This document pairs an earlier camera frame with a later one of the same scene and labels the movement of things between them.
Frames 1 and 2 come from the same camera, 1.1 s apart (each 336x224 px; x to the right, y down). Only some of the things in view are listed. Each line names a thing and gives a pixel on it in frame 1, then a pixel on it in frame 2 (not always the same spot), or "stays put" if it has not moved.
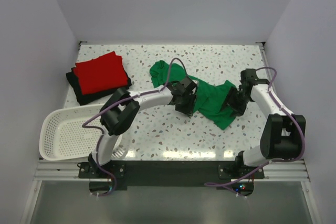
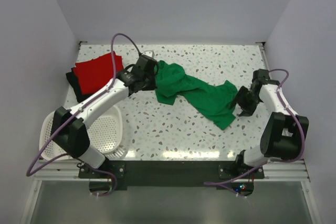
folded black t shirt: [87, 98] stays put
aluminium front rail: [48, 169] stays put
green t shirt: [210, 98] stays put
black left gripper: [188, 109] → [154, 84]
